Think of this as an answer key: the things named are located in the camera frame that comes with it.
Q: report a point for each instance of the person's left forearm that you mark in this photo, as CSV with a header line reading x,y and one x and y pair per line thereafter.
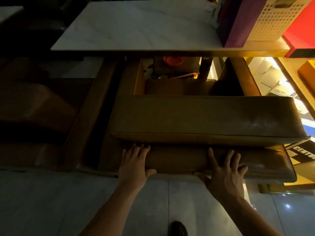
x,y
110,211

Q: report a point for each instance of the person's left little finger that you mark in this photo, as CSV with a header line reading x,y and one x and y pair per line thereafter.
x,y
124,154

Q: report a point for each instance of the pile of flat cardboard boxes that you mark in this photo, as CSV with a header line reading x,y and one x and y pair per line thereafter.
x,y
273,81

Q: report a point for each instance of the brown leather backrest cushion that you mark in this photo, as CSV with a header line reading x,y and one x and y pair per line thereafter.
x,y
179,87

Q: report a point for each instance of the person's right middle finger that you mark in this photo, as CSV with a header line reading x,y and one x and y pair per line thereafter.
x,y
229,157

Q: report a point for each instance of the yellow wooden shelf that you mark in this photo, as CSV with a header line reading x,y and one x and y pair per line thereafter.
x,y
295,78

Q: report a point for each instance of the thin brown leather seat cushion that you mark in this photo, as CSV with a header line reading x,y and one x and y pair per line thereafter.
x,y
265,167

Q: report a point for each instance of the person's black shoe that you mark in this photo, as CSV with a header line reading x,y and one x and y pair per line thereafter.
x,y
179,229

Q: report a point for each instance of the red round lid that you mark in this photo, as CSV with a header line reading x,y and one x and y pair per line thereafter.
x,y
173,60

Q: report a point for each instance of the black white printed box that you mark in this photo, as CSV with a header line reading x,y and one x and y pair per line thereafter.
x,y
301,153

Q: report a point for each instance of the person's right little finger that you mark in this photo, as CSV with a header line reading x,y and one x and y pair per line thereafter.
x,y
243,171

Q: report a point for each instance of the person's left hand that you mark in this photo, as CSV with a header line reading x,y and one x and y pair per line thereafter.
x,y
133,167

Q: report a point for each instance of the white perforated basket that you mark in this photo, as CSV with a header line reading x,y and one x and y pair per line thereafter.
x,y
275,19

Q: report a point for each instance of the thick brown leather seat cushion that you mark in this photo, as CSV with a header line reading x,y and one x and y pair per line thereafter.
x,y
201,117

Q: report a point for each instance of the person's left thumb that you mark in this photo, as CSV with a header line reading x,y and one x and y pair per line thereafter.
x,y
150,172

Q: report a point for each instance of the purple box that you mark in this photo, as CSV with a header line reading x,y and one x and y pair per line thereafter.
x,y
237,22

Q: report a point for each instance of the person's right forearm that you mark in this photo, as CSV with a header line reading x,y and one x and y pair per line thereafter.
x,y
248,218

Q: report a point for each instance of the person's right hand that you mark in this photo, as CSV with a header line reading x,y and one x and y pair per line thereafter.
x,y
225,181

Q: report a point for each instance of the brown leather bench frame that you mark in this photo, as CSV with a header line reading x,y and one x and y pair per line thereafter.
x,y
103,115

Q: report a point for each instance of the person's left middle finger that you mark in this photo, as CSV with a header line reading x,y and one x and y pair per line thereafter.
x,y
140,149

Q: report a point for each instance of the red box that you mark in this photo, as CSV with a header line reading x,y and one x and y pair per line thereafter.
x,y
301,29

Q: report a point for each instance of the person's right thumb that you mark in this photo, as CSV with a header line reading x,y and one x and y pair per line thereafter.
x,y
201,177

